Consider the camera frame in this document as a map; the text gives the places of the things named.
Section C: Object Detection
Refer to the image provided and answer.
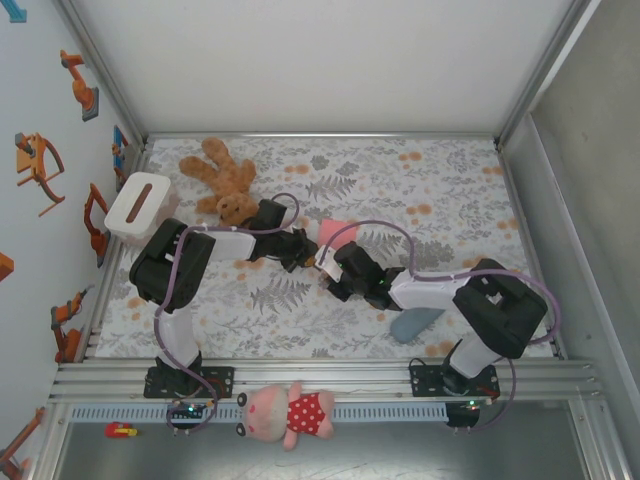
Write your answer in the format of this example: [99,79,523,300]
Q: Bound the blue orange wall sticker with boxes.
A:
[112,124,131,191]

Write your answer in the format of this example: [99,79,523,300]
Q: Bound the white tissue box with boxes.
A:
[103,172,179,246]

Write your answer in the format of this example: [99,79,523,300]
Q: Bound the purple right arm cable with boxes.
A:
[324,219,561,434]

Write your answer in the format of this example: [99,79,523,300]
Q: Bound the small controller circuit board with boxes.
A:
[446,397,494,430]
[169,399,214,420]

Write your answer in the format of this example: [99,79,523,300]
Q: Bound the small red yellow toy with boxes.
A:
[103,422,139,440]

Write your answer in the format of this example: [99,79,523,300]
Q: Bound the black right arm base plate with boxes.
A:
[408,363,501,399]

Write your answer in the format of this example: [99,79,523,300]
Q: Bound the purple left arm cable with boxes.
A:
[153,192,301,436]

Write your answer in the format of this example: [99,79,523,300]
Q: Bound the pink paper sheet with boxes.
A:
[317,218,361,251]

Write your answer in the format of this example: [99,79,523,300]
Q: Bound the floral fern print tablecloth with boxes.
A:
[94,135,556,360]

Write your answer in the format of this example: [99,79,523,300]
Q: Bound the aluminium cell frame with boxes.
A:
[47,0,640,480]

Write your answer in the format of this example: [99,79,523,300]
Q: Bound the orange curved machine wall sticker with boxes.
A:
[13,132,67,217]

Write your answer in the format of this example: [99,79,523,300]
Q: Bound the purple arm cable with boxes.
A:
[324,219,561,434]
[153,192,301,436]

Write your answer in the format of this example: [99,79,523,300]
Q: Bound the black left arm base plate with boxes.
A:
[143,364,236,400]

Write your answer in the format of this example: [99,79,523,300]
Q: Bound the pink pig plush toy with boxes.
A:
[234,382,337,452]

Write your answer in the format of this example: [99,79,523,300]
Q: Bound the brown teddy bear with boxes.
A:
[178,137,261,229]

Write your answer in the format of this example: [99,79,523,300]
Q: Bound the grey slotted cable tray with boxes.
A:
[67,403,449,424]

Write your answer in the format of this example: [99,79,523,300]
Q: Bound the blue-grey glasses case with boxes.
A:
[389,307,446,345]

